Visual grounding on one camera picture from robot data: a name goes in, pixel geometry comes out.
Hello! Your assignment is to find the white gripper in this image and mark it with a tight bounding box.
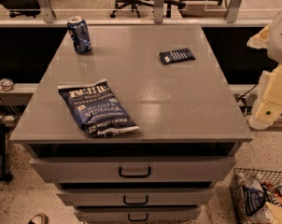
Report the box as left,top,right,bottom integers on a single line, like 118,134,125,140
247,24,282,130

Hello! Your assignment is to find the blue rxbar blueberry bar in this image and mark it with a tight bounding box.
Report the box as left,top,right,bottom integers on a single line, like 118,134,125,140
159,48,195,65

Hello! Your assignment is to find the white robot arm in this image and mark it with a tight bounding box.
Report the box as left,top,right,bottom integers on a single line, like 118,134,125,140
247,10,282,130

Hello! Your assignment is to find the red snack bag in basket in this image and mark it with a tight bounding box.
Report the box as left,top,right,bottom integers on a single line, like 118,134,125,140
261,182,282,207

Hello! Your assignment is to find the blue snack bag in basket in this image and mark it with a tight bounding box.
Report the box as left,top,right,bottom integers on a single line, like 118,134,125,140
243,188,266,216

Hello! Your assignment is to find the grey drawer cabinet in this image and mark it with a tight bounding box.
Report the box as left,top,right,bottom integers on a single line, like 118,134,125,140
8,24,254,224

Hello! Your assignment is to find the yellow snack bag in basket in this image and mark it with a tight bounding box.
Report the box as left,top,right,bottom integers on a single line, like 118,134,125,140
265,203,282,224

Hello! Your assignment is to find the black office chair centre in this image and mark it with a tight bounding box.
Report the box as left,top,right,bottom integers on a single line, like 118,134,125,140
110,0,155,18

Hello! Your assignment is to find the top grey drawer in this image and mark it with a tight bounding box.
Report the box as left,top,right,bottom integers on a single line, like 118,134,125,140
30,156,236,183

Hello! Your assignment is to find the grey drawer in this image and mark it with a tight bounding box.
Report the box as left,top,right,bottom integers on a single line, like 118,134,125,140
30,156,236,183
58,188,215,207
74,206,201,223

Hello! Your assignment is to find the middle grey drawer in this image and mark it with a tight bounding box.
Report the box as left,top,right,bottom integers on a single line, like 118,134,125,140
58,188,215,207

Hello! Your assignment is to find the blue kettle chips bag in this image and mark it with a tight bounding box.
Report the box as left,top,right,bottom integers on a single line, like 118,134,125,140
58,79,139,137

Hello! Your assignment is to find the blue soda can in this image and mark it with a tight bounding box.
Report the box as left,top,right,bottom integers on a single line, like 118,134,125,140
67,16,92,53

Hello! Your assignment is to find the bottom grey drawer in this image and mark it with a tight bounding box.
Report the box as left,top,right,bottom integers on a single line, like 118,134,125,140
74,206,201,223

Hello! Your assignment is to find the white device on shelf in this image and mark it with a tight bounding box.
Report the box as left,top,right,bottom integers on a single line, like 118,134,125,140
0,78,14,91

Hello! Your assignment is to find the shoe tip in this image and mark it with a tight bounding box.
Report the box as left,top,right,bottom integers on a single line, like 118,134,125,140
27,213,49,224

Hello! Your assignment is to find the black metal stand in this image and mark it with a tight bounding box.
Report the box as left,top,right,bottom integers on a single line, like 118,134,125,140
0,123,13,182

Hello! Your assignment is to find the black cable right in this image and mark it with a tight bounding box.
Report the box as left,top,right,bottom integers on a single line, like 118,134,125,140
235,83,259,117

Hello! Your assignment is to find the wire basket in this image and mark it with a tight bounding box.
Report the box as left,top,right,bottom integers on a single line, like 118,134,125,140
230,168,282,224

